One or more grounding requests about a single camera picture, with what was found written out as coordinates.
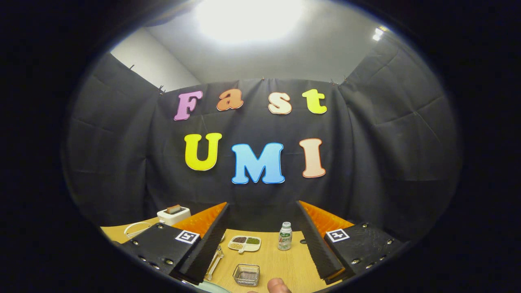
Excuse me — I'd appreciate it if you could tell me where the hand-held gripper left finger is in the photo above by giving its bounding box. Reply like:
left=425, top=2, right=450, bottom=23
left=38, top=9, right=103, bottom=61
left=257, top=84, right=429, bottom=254
left=118, top=202, right=230, bottom=285

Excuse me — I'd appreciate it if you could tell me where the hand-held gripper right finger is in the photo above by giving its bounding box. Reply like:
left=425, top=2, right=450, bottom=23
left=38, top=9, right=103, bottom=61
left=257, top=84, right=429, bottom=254
left=296, top=200, right=407, bottom=285

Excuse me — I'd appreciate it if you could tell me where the white wire dish rack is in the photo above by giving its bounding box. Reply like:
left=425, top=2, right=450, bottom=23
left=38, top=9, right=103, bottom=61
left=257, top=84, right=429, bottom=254
left=123, top=222, right=224, bottom=281

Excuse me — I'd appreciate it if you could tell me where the pale green plate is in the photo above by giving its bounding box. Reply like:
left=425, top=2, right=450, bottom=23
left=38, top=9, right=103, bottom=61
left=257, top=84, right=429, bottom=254
left=195, top=281, right=232, bottom=293

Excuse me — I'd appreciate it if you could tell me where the metal mesh basket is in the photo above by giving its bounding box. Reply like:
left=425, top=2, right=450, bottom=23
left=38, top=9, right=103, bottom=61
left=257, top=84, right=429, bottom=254
left=232, top=264, right=261, bottom=287

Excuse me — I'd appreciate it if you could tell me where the white divided bean dish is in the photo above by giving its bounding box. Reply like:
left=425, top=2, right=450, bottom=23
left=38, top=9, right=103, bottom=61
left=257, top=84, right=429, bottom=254
left=228, top=235, right=261, bottom=254

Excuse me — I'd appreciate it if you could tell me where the small white drink bottle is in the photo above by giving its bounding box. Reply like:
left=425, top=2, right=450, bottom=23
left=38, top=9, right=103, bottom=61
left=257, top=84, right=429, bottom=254
left=278, top=222, right=293, bottom=251

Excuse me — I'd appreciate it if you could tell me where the white toaster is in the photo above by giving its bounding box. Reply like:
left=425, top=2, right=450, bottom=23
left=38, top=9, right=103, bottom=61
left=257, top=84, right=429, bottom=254
left=157, top=206, right=191, bottom=226

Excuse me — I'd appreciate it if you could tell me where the black backdrop cloth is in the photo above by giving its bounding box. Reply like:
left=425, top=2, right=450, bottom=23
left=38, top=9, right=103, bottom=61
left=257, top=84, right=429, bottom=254
left=61, top=31, right=462, bottom=245

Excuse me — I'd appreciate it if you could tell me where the large ceiling light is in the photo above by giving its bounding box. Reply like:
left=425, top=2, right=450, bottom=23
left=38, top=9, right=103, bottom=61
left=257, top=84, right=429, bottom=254
left=195, top=0, right=304, bottom=43

